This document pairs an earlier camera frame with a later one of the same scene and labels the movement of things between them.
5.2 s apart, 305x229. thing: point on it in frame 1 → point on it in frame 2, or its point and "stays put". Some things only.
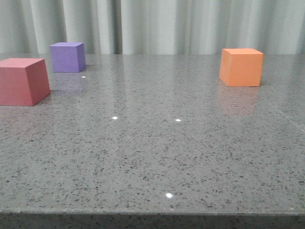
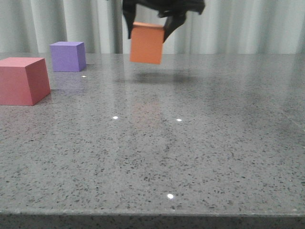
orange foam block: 241,67 → 146,43
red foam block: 24,81 stays put
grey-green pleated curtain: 153,26 stays put
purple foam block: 68,57 stays put
